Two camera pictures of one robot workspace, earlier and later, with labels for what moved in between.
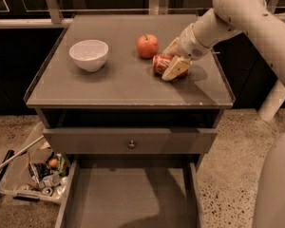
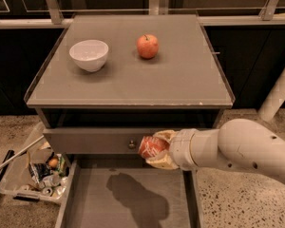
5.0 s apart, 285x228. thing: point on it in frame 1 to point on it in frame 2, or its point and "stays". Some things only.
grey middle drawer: (128, 141) stays
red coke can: (160, 63) to (150, 146)
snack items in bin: (50, 174) stays
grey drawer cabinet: (101, 102) stays
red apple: (147, 46) stays
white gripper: (190, 45) to (181, 149)
